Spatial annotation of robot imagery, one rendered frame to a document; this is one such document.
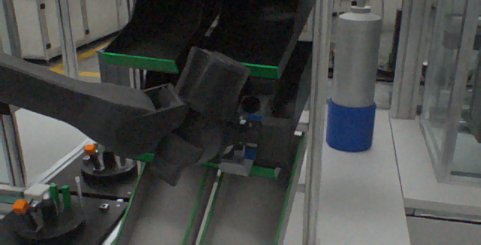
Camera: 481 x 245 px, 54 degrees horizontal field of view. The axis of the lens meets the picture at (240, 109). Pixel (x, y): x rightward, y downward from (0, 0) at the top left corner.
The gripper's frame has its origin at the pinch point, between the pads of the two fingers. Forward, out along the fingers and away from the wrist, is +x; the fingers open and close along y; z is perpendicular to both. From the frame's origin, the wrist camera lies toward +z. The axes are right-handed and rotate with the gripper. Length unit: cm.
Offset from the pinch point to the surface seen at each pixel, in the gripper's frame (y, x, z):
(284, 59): -5.4, 3.1, 10.9
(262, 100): -0.6, 10.3, 4.6
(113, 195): 39, 30, -22
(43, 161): 83, 57, -24
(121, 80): 146, 189, 1
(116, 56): 19.8, -1.1, 9.1
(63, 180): 54, 32, -21
